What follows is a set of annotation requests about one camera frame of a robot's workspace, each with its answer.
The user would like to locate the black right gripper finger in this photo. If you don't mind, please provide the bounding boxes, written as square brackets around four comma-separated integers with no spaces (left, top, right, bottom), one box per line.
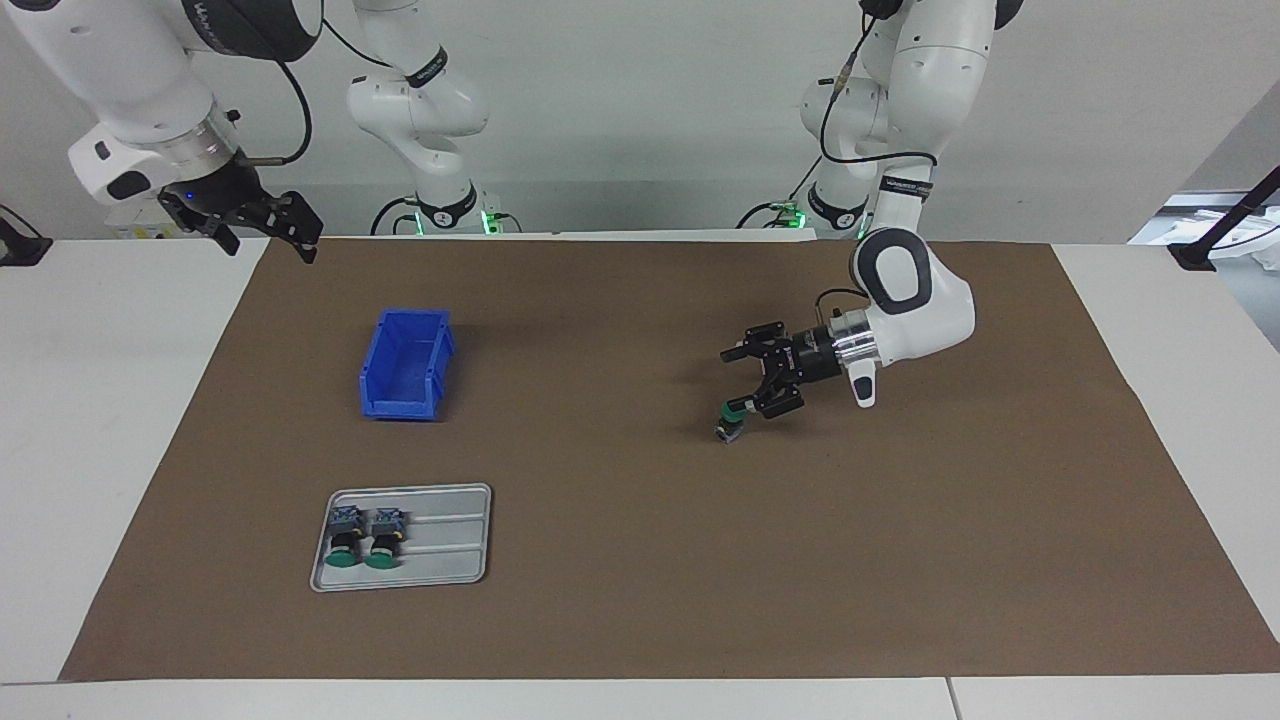
[172,212,243,258]
[268,188,325,266]

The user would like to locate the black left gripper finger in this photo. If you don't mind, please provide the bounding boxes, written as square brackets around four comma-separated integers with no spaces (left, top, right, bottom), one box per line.
[720,318,799,367]
[733,366,808,421]

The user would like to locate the white box yellow label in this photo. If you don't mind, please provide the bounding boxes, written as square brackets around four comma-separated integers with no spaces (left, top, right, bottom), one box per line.
[105,205,166,241]

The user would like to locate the brown paper table mat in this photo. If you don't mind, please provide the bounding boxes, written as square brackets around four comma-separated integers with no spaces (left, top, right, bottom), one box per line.
[58,236,1280,683]

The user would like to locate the blue plastic storage bin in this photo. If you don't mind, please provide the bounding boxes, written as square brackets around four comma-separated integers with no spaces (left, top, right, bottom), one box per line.
[358,308,457,422]

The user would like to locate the grey metal tray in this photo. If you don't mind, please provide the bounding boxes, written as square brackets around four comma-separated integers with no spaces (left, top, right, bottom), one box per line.
[309,483,493,593]

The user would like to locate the black tripod stand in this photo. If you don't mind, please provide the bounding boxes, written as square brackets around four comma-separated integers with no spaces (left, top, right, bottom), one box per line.
[1168,165,1280,273]

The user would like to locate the white background equipment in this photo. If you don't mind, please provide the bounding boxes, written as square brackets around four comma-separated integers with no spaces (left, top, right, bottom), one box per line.
[1130,195,1280,273]

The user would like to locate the black right base cable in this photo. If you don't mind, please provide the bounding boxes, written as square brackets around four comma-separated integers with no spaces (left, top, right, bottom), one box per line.
[370,195,421,237]

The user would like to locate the black base cable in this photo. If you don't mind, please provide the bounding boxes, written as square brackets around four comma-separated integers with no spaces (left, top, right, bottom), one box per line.
[370,195,421,237]
[737,155,831,229]

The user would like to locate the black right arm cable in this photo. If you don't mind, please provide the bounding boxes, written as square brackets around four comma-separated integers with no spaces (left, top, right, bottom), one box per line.
[238,15,393,166]

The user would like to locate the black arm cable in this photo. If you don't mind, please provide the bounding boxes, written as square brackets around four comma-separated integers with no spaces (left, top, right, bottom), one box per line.
[238,15,393,166]
[815,15,939,303]

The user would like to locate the black left base cable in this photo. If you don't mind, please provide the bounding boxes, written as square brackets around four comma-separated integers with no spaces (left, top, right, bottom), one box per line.
[737,155,831,229]

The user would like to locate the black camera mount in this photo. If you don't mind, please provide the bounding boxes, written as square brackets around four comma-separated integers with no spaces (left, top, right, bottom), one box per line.
[0,205,53,267]

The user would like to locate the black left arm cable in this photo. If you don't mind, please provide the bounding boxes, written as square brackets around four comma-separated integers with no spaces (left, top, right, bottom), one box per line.
[815,15,939,303]

